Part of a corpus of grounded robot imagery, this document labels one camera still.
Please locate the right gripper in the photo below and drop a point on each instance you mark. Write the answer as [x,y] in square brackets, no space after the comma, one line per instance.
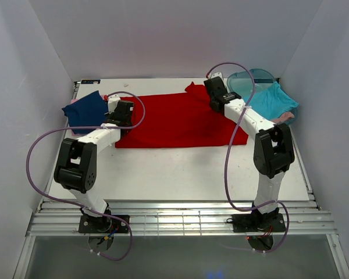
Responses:
[214,105]

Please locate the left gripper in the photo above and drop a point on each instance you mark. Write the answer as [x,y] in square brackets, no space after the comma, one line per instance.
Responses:
[116,118]

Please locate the red t shirt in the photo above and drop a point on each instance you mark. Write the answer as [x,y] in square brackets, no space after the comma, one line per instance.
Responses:
[180,120]

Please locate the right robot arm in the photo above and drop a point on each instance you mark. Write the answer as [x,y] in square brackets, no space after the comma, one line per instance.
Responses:
[272,156]

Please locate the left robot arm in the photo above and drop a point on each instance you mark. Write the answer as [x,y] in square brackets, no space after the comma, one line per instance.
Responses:
[76,166]

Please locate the teal plastic bin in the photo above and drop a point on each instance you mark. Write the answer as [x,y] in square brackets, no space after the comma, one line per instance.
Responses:
[241,84]

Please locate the navy blue folded t shirt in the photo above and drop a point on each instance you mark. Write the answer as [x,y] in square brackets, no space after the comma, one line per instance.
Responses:
[87,111]

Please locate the pink folded t shirt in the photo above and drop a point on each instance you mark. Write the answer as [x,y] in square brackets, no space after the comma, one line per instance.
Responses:
[73,101]

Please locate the turquoise t shirt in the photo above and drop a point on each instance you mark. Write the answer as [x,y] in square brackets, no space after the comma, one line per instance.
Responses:
[272,102]

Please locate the blue label sticker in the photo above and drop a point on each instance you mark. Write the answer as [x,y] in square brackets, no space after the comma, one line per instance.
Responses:
[89,81]

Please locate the salmon pink t shirt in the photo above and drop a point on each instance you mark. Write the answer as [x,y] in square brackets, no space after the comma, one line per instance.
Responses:
[286,116]

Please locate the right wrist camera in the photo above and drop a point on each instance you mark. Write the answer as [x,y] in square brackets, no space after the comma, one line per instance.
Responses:
[214,75]

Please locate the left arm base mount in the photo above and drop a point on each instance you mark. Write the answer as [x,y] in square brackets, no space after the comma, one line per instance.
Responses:
[101,225]

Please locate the aluminium rail frame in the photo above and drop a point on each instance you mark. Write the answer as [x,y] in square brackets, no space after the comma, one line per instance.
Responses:
[178,210]

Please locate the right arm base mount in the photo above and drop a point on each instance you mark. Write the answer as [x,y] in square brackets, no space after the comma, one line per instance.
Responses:
[243,223]

